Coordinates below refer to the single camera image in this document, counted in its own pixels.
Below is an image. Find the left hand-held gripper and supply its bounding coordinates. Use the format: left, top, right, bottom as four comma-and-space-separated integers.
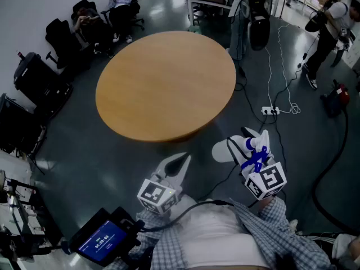
137, 152, 192, 215

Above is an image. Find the black office chair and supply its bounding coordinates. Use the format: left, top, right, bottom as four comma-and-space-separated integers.
44, 18, 92, 70

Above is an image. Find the black cable with adapter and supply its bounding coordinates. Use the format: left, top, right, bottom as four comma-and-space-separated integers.
235, 59, 268, 115

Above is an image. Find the person's right forearm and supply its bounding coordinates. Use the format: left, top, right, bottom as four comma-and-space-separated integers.
256, 195, 293, 230

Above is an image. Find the person's black striped trouser leg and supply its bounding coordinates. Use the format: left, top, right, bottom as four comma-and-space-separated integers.
302, 231, 360, 270

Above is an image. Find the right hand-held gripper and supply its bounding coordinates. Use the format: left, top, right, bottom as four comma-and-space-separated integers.
226, 126, 288, 201

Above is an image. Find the black vacuum hose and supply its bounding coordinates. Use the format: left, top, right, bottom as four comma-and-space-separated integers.
310, 105, 358, 235

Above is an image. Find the thick black monitor cable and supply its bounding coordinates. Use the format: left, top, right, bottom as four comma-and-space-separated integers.
140, 200, 234, 233

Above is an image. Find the long black floor cable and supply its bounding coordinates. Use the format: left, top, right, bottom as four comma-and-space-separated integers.
196, 114, 287, 205

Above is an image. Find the black power cable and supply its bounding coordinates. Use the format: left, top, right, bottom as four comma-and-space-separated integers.
273, 31, 320, 111

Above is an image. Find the round wooden table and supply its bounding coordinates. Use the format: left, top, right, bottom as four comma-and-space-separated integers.
94, 30, 237, 143

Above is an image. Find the black monitor with blue screen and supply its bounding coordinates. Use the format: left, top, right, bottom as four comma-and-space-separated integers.
69, 206, 144, 267

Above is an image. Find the white power cable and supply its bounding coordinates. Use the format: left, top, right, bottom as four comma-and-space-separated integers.
265, 24, 301, 115

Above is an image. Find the person's left forearm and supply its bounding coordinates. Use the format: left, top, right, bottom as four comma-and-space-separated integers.
136, 206, 175, 236

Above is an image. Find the metal equipment rack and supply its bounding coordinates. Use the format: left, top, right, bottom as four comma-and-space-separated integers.
0, 170, 62, 264

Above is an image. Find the person's torso in plaid shirt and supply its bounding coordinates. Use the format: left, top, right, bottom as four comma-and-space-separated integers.
103, 197, 332, 270

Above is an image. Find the red and black vacuum cleaner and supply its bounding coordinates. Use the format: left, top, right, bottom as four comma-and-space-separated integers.
319, 79, 351, 118

